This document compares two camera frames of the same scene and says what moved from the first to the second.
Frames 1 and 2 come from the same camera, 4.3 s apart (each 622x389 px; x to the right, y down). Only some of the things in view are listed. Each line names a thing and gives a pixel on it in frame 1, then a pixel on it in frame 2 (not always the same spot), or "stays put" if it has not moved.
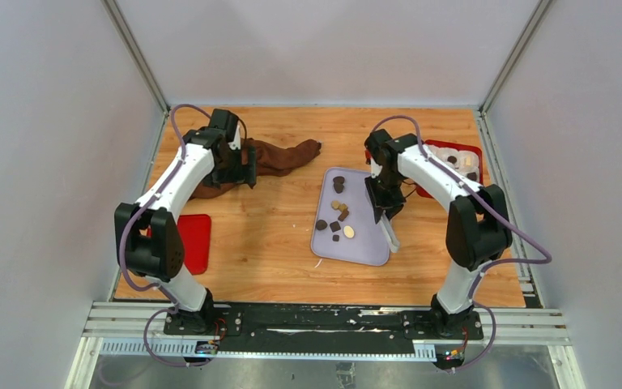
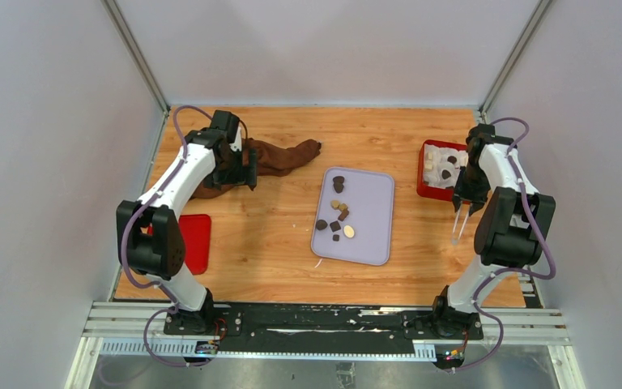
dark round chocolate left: x=321 y=224 stays put
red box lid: x=196 y=233 stays put
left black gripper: x=236 y=177 stays put
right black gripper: x=381 y=203 → x=462 y=193
